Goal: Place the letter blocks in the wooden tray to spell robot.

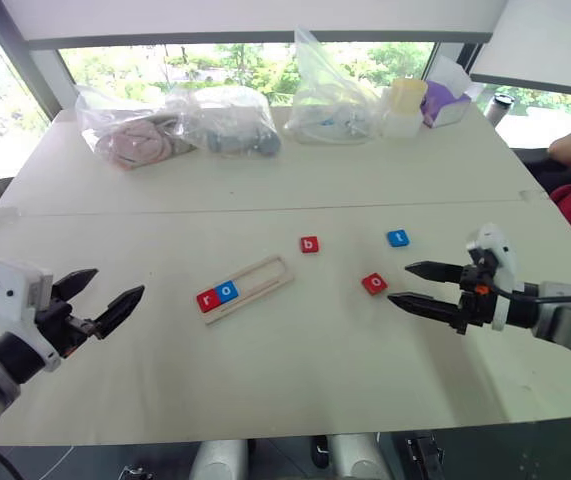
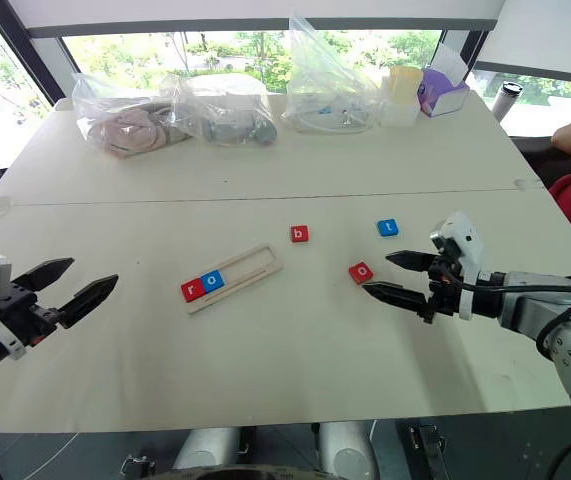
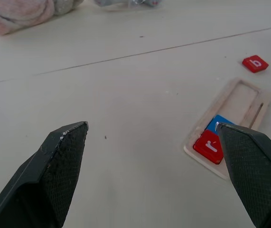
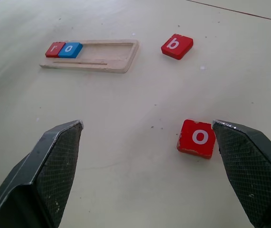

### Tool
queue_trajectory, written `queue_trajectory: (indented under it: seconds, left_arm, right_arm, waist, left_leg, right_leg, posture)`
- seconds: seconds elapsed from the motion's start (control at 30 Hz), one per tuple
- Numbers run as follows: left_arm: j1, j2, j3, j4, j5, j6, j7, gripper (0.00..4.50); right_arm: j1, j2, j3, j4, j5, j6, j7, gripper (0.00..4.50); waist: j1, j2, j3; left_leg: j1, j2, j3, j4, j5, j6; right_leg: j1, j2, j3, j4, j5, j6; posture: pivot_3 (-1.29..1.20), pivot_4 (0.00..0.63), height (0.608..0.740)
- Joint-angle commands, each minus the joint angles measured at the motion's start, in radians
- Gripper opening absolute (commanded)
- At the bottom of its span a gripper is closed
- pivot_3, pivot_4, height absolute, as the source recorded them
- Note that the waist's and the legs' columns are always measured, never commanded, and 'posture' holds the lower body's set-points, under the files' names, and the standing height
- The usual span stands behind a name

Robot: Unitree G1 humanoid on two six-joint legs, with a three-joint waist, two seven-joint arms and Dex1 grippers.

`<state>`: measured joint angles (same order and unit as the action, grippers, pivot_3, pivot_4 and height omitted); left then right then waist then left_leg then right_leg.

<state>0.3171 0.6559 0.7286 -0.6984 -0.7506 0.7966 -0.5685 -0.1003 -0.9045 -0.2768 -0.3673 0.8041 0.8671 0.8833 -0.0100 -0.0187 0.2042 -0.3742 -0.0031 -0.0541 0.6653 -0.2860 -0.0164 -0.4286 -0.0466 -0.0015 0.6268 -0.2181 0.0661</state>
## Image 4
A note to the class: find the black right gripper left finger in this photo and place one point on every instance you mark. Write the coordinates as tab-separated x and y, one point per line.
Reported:
42	175

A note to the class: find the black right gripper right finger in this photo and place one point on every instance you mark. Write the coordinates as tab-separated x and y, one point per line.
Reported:
249	171

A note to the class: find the red o tile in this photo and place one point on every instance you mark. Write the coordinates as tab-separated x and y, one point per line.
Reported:
195	139

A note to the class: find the red r tile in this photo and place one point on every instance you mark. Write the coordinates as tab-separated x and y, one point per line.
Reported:
52	49

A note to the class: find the blue o tile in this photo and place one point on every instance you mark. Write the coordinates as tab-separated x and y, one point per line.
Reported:
69	50

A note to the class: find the wooden letter tray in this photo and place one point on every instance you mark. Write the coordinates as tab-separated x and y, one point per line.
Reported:
97	58

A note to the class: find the red b tile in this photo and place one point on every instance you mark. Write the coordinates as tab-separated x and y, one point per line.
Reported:
176	46

